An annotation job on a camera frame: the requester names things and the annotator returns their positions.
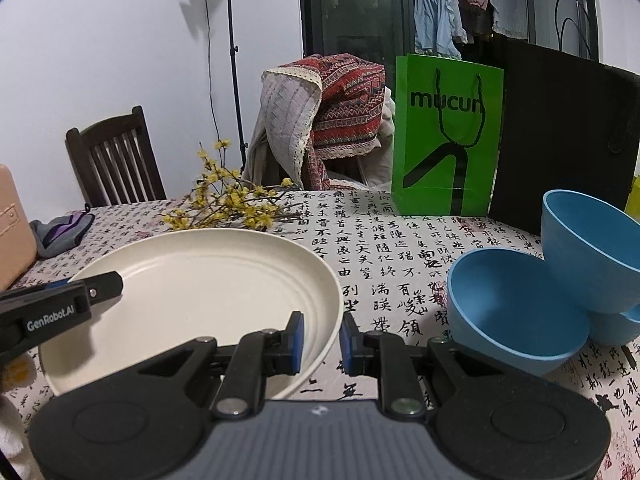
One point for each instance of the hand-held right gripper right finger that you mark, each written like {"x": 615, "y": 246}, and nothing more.
{"x": 346, "y": 347}

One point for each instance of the light blue hanging shirt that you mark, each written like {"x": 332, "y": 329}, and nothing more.
{"x": 435, "y": 10}

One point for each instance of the white hanging garment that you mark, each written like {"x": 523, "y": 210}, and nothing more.
{"x": 510, "y": 10}

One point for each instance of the blue bowl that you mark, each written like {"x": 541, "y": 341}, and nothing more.
{"x": 615, "y": 327}
{"x": 590, "y": 255}
{"x": 510, "y": 310}

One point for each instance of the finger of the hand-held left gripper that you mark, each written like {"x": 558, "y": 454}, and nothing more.
{"x": 105, "y": 287}

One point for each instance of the dark wooden chair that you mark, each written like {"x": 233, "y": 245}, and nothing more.
{"x": 105, "y": 128}

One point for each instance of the cream plate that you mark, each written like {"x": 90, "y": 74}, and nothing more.
{"x": 200, "y": 280}

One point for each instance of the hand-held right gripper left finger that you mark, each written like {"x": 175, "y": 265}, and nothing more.
{"x": 297, "y": 342}

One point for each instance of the yellow flower branch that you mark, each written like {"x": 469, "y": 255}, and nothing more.
{"x": 235, "y": 205}

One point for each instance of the black sliding glass door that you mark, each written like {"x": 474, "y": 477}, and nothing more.
{"x": 360, "y": 20}

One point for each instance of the black paper bag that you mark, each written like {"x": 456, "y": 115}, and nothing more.
{"x": 560, "y": 135}

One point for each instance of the grey and purple cloth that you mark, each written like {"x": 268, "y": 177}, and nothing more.
{"x": 60, "y": 237}

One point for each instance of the green paper bag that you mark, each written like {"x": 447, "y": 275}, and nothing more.
{"x": 430, "y": 170}

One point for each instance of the red patterned quilted blanket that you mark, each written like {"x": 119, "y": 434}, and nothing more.
{"x": 345, "y": 95}

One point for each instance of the pink hard-shell case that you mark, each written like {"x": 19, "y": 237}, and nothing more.
{"x": 15, "y": 230}

